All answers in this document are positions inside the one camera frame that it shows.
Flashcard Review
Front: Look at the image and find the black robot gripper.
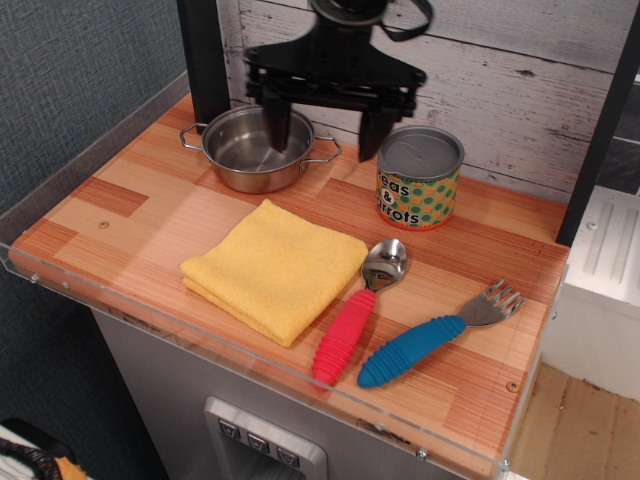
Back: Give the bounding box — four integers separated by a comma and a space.
245, 18, 427, 162

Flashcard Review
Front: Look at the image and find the yellow cloth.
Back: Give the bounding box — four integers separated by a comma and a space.
181, 200, 368, 348

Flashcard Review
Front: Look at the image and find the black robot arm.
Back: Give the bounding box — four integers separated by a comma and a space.
245, 1, 433, 161

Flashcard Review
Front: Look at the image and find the stainless steel pot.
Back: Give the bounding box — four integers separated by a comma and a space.
180, 105, 343, 194

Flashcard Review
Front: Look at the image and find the peas and carrots can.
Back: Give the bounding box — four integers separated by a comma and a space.
376, 126, 465, 231

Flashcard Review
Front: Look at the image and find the grey toy fridge cabinet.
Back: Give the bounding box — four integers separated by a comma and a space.
94, 308, 497, 479

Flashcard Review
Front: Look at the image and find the silver dispenser button panel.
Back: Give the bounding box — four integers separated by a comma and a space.
204, 396, 328, 479

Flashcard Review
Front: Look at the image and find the white toy sink unit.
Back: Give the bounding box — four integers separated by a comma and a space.
541, 186, 639, 400

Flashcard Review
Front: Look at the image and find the orange object at corner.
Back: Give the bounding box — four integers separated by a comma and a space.
54, 457, 91, 480

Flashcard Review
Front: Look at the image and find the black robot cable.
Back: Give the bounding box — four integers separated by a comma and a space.
379, 0, 434, 43

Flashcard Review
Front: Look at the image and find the black vertical post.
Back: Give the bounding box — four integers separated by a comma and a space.
177, 0, 230, 124

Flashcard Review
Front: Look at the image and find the red handled spoon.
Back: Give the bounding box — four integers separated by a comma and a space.
312, 238, 408, 385

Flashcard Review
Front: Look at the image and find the blue handled fork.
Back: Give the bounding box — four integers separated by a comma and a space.
357, 279, 527, 389

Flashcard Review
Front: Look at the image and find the clear acrylic guard rail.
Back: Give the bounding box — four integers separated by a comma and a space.
1, 77, 568, 479

